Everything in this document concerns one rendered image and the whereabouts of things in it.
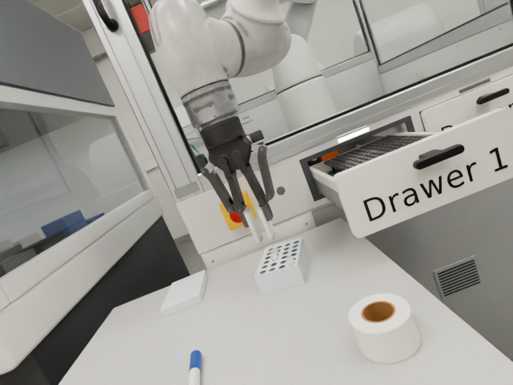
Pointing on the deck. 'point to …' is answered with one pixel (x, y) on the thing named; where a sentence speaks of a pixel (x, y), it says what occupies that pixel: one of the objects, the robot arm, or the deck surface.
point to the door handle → (105, 16)
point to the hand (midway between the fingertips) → (259, 223)
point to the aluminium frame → (176, 168)
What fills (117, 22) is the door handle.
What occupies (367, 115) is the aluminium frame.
